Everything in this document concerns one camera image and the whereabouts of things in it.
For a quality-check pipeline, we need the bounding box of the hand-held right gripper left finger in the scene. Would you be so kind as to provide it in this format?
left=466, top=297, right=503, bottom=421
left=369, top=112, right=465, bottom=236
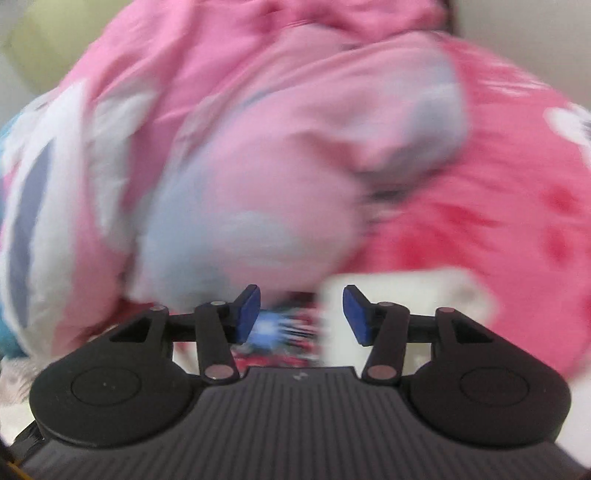
left=108, top=285, right=262, bottom=385

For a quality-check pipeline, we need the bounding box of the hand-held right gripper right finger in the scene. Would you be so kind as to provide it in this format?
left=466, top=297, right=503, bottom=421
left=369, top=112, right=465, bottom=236
left=342, top=285, right=492, bottom=386

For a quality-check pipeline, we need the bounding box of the teal printed blanket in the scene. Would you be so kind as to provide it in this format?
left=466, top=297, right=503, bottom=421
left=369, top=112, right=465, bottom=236
left=0, top=122, right=28, bottom=358

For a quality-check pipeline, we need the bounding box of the pink grey white quilt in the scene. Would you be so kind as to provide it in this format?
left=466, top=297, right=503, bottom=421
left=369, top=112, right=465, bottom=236
left=0, top=0, right=472, bottom=361

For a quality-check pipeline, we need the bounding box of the pink floral bed sheet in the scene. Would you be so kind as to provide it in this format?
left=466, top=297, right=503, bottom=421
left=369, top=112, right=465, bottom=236
left=231, top=34, right=591, bottom=384

